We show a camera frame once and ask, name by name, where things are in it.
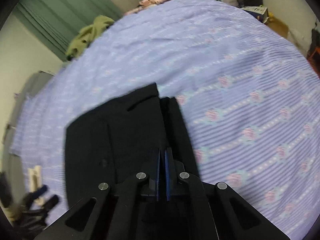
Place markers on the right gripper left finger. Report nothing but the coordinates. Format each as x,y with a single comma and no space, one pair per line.
109,211

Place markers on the grey upholstered headboard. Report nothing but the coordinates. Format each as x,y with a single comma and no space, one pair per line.
30,89

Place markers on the cardboard box on floor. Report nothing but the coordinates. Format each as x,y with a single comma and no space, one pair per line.
260,13

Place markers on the white bucket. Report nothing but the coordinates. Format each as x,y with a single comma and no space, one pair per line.
233,3

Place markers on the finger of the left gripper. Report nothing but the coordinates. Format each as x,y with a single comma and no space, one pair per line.
49,204
35,197

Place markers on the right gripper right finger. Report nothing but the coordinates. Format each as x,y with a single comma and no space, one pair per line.
215,211

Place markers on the olive green garment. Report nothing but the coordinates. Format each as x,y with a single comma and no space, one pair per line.
87,35

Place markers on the blue patterned bed sheet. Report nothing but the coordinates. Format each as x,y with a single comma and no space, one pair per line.
249,98

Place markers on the green curtain left panel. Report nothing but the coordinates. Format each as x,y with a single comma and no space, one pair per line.
56,22

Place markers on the pink floral garment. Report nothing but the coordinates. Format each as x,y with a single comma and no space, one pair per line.
145,4

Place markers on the black pants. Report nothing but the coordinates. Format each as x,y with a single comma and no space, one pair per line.
114,140

